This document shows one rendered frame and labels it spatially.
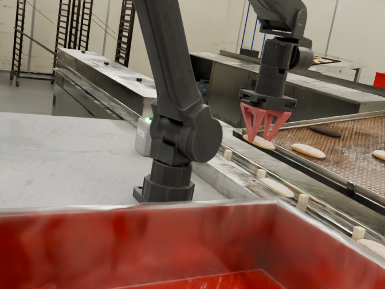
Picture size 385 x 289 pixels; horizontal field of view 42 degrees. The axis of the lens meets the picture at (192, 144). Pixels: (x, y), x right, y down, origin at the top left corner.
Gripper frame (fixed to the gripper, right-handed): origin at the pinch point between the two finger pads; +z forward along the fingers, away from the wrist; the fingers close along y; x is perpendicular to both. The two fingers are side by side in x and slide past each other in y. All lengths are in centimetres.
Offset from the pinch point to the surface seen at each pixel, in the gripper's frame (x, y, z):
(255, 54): 413, 262, -3
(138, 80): 74, 0, 0
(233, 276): -34.2, -23.6, 10.8
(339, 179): -14.8, 9.5, 3.4
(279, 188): -10.5, -0.5, 7.0
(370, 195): -22.9, 9.5, 3.5
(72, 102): 128, -8, 20
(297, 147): 4.4, 13.7, 2.4
